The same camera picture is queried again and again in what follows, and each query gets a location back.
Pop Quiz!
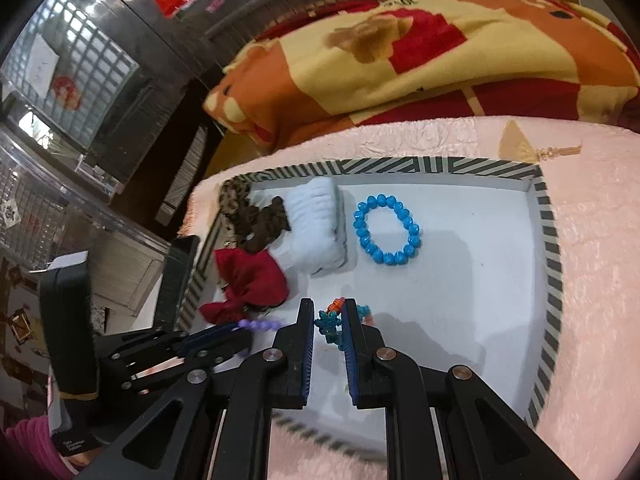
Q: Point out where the red hair bow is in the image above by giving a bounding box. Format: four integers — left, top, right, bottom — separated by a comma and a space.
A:
199, 247, 291, 325

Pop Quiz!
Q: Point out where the leopard print hair bow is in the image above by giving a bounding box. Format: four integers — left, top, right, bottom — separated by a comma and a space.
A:
218, 177, 256, 241

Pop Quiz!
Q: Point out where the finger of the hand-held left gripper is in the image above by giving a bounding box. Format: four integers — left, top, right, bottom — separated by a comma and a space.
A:
95, 322, 240, 363
102, 331, 253, 397

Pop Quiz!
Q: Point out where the red window sticker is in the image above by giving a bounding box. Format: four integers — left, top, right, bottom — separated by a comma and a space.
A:
51, 74, 83, 111

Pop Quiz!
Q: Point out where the purple bead bracelet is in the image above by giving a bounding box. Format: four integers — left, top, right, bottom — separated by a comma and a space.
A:
237, 316, 286, 333

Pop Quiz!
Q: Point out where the white fluffy hair clip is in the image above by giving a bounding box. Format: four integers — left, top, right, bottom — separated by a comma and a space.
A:
287, 177, 351, 276

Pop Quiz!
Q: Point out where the pink towel mat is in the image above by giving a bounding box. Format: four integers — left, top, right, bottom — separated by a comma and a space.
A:
177, 115, 640, 480

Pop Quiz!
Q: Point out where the multicoloured bead bracelet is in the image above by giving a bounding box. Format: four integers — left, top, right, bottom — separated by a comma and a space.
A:
314, 297, 373, 353

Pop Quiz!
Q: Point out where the brown hair bow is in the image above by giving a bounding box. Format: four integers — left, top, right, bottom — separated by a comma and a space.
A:
235, 196, 293, 255

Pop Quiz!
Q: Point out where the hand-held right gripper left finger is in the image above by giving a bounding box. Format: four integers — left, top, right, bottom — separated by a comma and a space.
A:
75, 297, 316, 480

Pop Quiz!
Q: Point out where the striped rim tray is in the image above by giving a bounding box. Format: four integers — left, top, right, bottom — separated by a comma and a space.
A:
172, 156, 558, 456

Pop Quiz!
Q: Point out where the glass block window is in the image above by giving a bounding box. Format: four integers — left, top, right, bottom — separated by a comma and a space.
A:
0, 25, 141, 151

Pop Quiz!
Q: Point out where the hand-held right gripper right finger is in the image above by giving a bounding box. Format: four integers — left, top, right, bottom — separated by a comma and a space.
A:
341, 297, 591, 480

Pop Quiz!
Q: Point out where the person's left forearm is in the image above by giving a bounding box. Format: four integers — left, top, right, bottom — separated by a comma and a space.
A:
0, 415, 76, 480

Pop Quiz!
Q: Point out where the blue bead bracelet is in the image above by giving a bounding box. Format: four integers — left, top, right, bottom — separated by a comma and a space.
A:
352, 194, 423, 266

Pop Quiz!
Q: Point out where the wooden bed board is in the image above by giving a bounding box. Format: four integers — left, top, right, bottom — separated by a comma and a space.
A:
202, 130, 261, 181

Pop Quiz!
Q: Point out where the orange yellow printed blanket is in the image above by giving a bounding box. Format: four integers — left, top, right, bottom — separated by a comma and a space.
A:
202, 0, 640, 153

